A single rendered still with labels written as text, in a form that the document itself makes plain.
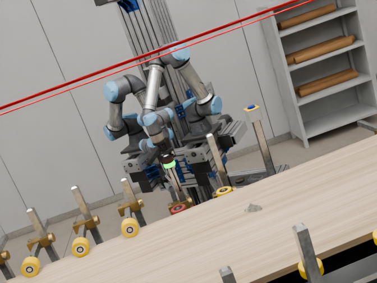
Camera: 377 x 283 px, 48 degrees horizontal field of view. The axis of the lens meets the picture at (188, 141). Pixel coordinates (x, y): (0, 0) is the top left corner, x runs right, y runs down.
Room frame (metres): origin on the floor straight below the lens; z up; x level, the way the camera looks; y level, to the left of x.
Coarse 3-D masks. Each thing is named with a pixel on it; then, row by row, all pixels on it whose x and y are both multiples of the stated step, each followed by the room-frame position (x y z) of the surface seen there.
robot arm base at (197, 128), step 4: (204, 116) 2.64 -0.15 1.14; (196, 120) 2.61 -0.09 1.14; (200, 120) 2.62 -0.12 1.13; (204, 120) 2.63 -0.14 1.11; (192, 124) 2.63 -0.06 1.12; (196, 124) 2.62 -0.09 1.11; (200, 124) 2.61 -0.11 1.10; (204, 124) 2.62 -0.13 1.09; (208, 124) 2.63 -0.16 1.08; (192, 128) 2.63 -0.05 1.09; (196, 128) 2.61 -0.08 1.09; (200, 128) 2.60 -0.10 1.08; (204, 128) 2.61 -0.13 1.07; (208, 128) 2.62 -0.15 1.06; (192, 132) 2.63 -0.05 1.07; (196, 132) 2.61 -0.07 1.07; (200, 132) 2.60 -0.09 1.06; (204, 132) 2.60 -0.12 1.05
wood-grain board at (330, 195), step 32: (320, 160) 1.94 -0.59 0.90; (352, 160) 1.82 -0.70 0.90; (256, 192) 1.85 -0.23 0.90; (288, 192) 1.74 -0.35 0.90; (320, 192) 1.64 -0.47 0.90; (352, 192) 1.55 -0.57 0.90; (160, 224) 1.87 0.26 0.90; (192, 224) 1.76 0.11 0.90; (224, 224) 1.66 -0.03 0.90; (256, 224) 1.57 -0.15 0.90; (288, 224) 1.48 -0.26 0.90; (320, 224) 1.41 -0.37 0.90; (352, 224) 1.34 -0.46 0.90; (96, 256) 1.78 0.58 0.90; (128, 256) 1.68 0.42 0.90; (160, 256) 1.59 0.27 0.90; (192, 256) 1.50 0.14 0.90; (224, 256) 1.42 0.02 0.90; (256, 256) 1.35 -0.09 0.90; (288, 256) 1.29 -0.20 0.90; (320, 256) 1.24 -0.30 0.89
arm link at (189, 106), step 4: (188, 100) 2.67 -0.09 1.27; (192, 100) 2.62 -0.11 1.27; (184, 104) 2.64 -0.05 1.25; (188, 104) 2.62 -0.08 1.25; (192, 104) 2.61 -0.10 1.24; (196, 104) 2.59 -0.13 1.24; (184, 108) 2.65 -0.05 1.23; (188, 108) 2.62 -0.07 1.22; (192, 108) 2.60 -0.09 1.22; (196, 108) 2.58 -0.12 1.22; (188, 112) 2.63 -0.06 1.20; (192, 112) 2.61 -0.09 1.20; (196, 112) 2.59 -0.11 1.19; (188, 116) 2.64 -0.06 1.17; (192, 116) 2.62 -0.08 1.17; (196, 116) 2.61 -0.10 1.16; (200, 116) 2.60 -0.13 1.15; (188, 120) 2.65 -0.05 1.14; (192, 120) 2.62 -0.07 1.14
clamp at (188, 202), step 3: (186, 198) 2.12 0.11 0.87; (189, 198) 2.11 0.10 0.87; (177, 201) 2.13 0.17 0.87; (183, 201) 2.10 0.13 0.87; (186, 201) 2.09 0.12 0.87; (189, 201) 2.10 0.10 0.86; (174, 204) 2.10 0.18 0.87; (177, 204) 2.09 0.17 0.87; (186, 204) 2.09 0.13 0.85; (189, 204) 2.09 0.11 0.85; (192, 204) 2.10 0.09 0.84; (168, 207) 2.09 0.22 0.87; (171, 207) 2.09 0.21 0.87; (186, 207) 2.09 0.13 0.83; (189, 207) 2.09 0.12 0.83; (171, 213) 2.09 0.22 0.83
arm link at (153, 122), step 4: (152, 112) 2.22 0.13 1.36; (144, 116) 2.20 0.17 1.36; (148, 116) 2.17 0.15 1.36; (152, 116) 2.17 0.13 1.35; (156, 116) 2.19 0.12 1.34; (144, 120) 2.18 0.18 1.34; (148, 120) 2.17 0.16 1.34; (152, 120) 2.17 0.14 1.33; (156, 120) 2.18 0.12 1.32; (160, 120) 2.20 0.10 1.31; (144, 124) 2.20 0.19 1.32; (148, 124) 2.17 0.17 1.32; (152, 124) 2.17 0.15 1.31; (156, 124) 2.17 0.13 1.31; (160, 124) 2.20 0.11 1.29; (148, 128) 2.18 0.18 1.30; (152, 128) 2.17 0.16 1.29; (156, 128) 2.17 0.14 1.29; (160, 128) 2.19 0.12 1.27; (148, 132) 2.19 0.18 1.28; (152, 132) 2.17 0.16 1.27; (156, 132) 2.17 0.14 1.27; (160, 132) 2.18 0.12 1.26
